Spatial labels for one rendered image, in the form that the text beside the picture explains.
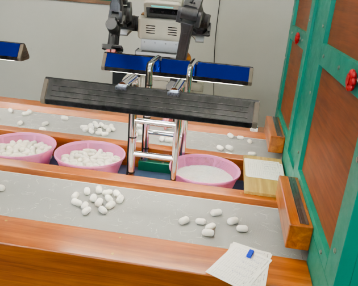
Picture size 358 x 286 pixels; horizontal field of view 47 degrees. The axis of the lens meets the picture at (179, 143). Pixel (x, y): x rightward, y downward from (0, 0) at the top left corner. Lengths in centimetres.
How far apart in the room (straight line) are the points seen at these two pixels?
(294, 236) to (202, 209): 34
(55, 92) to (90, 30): 275
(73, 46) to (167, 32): 176
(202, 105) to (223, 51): 271
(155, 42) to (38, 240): 155
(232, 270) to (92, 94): 61
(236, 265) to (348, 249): 30
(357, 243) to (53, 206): 85
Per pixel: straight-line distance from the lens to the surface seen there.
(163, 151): 168
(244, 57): 386
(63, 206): 131
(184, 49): 198
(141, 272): 104
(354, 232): 85
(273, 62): 390
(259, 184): 146
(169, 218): 125
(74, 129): 196
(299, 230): 109
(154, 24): 242
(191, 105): 115
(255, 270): 105
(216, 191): 138
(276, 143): 171
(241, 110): 115
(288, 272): 108
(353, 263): 89
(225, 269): 104
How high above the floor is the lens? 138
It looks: 20 degrees down
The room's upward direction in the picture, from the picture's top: 5 degrees clockwise
